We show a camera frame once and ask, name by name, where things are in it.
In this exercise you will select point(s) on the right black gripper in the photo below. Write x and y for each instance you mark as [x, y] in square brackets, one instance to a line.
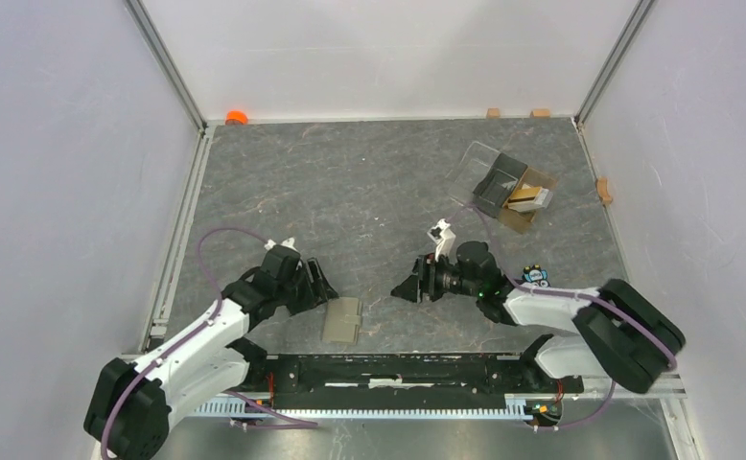
[422, 281]

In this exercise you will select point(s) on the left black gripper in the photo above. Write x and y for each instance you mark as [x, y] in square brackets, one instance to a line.
[316, 292]

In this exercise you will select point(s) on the olive card holder wallet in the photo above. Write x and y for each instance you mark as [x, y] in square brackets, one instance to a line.
[342, 321]

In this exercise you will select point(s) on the gold credit card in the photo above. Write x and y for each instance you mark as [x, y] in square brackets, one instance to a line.
[523, 193]

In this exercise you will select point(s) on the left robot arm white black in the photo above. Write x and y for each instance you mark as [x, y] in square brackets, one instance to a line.
[136, 404]

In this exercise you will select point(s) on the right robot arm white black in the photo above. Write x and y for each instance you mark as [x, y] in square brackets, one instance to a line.
[611, 330]

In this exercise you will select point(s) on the silver credit card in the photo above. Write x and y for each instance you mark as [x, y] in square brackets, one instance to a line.
[541, 202]

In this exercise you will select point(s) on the black blue owl sticker toy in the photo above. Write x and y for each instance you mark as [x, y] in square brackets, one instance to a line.
[535, 275]

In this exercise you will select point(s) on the clear three-compartment plastic box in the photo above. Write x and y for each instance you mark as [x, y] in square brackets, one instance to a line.
[485, 177]

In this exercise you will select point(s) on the orange round cap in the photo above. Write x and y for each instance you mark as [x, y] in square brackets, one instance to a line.
[235, 117]

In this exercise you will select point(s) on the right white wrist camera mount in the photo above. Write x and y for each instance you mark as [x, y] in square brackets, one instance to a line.
[443, 237]

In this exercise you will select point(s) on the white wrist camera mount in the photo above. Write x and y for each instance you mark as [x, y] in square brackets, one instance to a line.
[443, 237]
[289, 243]

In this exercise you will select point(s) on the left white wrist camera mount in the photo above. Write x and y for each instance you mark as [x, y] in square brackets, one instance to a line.
[289, 243]

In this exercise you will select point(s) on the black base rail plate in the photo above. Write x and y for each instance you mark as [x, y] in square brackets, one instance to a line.
[399, 381]

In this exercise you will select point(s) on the white slotted cable duct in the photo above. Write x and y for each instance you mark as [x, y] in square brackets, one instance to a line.
[231, 407]

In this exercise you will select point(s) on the wooden block right wall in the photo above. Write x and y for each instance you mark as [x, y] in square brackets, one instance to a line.
[602, 186]

